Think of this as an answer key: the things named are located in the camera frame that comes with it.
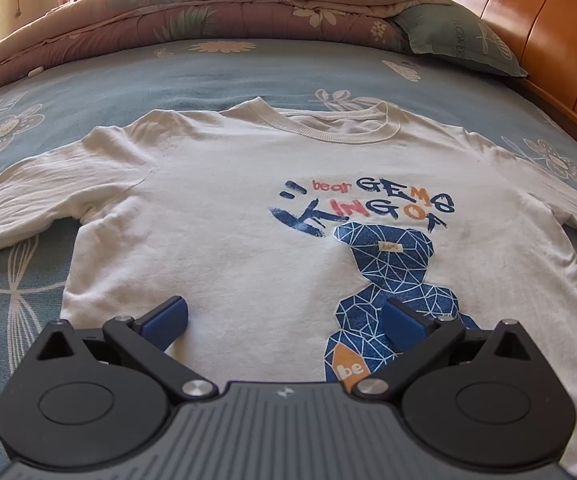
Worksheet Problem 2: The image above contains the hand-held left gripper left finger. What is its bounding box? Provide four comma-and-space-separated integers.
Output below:
33, 296, 216, 403

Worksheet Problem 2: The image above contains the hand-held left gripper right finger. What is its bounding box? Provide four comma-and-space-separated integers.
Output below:
351, 297, 544, 403

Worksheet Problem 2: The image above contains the white long-sleeve printed shirt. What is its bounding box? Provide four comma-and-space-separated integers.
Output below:
0, 97, 577, 480

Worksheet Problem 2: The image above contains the wooden headboard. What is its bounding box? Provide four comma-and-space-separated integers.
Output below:
418, 0, 577, 156

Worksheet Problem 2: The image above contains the grey-green pillow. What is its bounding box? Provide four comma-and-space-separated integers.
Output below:
393, 0, 528, 78

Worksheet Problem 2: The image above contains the bed with blue floral sheet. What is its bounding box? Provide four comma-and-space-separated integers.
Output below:
0, 37, 577, 480

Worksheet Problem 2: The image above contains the folded pink floral quilt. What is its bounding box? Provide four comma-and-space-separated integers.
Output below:
0, 0, 456, 106

